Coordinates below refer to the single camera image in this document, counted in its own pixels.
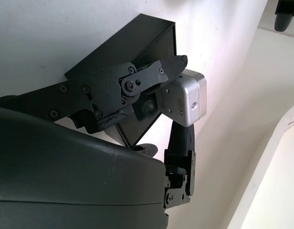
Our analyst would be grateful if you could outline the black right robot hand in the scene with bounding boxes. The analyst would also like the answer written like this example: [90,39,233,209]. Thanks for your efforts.
[0,54,197,229]

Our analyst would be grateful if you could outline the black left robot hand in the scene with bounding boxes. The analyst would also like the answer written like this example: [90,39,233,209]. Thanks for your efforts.
[273,0,294,31]

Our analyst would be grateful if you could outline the small silver depth camera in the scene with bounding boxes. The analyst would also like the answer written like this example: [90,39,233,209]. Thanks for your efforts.
[155,69,207,126]

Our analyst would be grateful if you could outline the black box base with insert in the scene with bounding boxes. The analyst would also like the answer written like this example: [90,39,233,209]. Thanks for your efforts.
[64,13,178,147]

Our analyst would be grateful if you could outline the white curved furniture piece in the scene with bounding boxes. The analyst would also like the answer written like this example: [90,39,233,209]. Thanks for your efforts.
[242,95,294,229]

